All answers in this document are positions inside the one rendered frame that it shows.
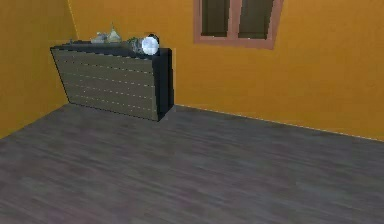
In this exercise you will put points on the white round alarm clock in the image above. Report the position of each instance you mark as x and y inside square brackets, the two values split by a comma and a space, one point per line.
[150, 44]

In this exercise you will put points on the black grey chest of drawers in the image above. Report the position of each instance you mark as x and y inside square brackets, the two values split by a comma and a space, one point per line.
[110, 80]

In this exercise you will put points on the dark green small object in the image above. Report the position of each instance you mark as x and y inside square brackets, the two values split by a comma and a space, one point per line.
[133, 44]

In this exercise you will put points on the pink framed window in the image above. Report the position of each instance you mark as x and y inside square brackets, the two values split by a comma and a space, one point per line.
[237, 20]

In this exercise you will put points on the pale glass bottle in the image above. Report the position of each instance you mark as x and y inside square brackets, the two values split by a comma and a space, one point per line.
[113, 35]

